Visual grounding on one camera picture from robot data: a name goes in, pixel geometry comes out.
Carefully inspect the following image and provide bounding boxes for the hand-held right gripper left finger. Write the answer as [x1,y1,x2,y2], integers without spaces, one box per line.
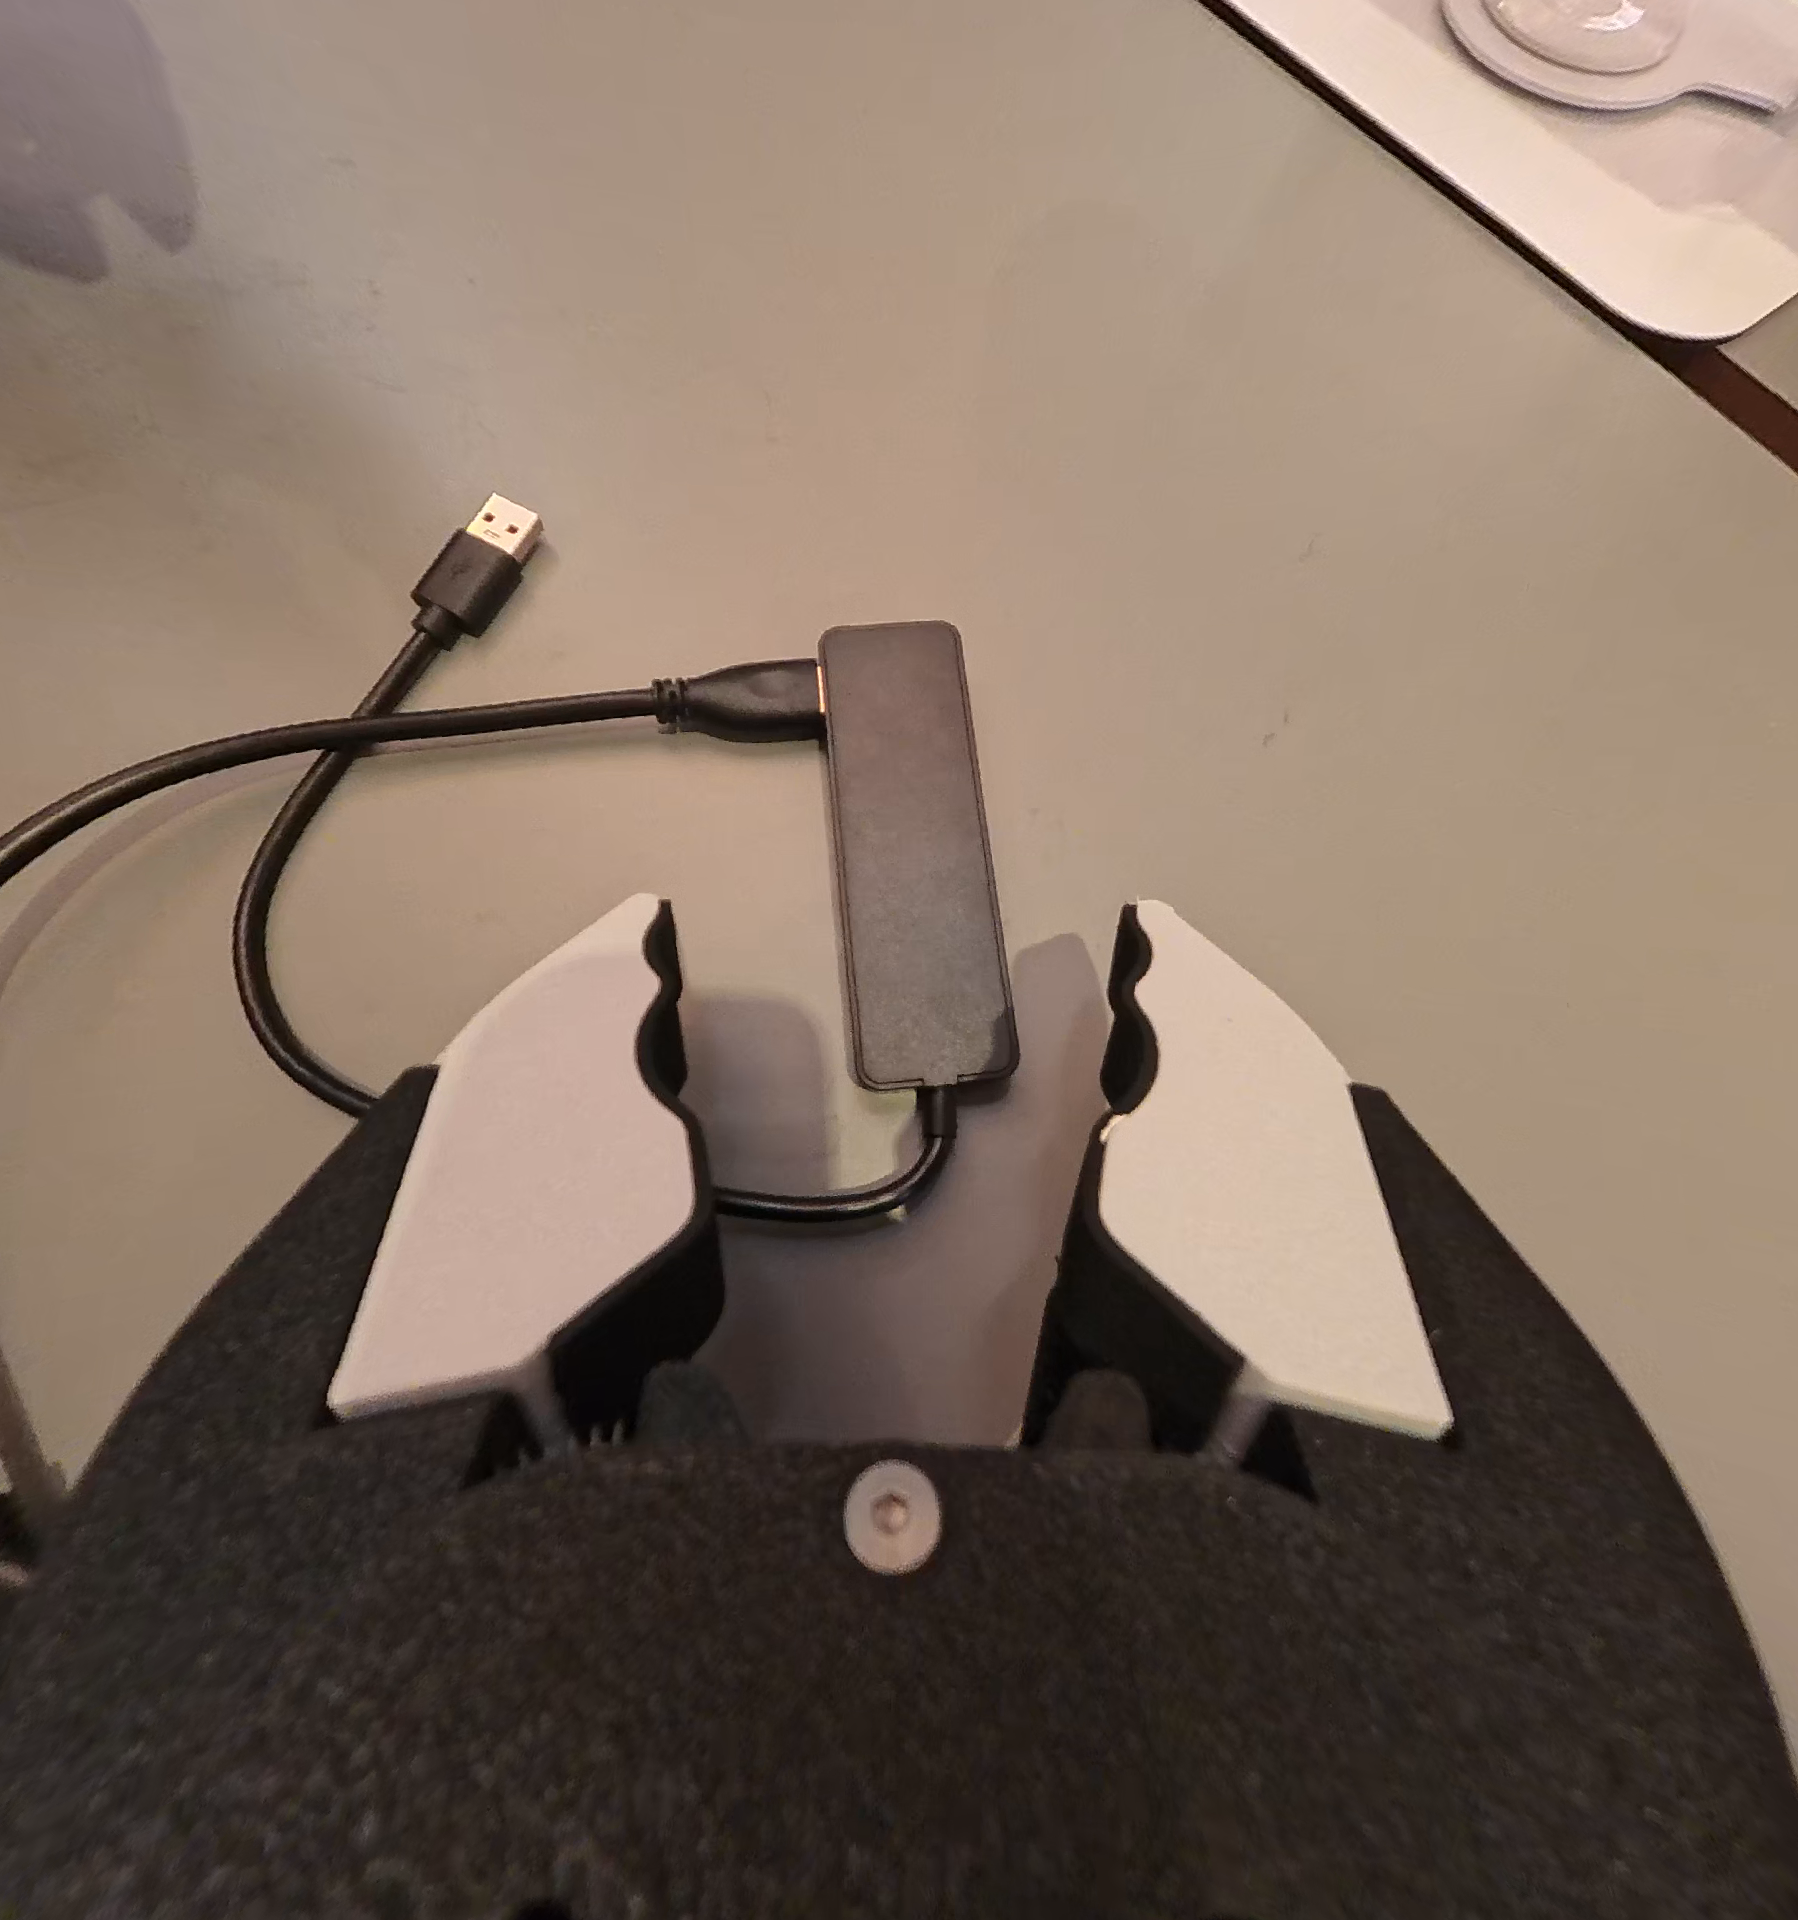
[326,893,728,1449]

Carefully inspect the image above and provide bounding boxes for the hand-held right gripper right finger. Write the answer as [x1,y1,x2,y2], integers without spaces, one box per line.
[1032,897,1454,1434]

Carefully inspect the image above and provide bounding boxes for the black usb hub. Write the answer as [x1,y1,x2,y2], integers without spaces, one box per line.
[817,616,1024,1094]

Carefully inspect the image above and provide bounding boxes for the long black usb cable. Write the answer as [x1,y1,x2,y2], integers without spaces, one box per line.
[0,654,826,955]

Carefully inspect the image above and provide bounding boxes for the white table mat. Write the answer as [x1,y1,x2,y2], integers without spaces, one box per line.
[1205,0,1798,345]

